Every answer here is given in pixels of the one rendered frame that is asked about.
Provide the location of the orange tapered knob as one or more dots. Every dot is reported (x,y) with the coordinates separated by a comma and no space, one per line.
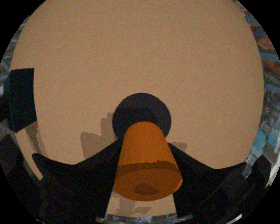
(146,170)

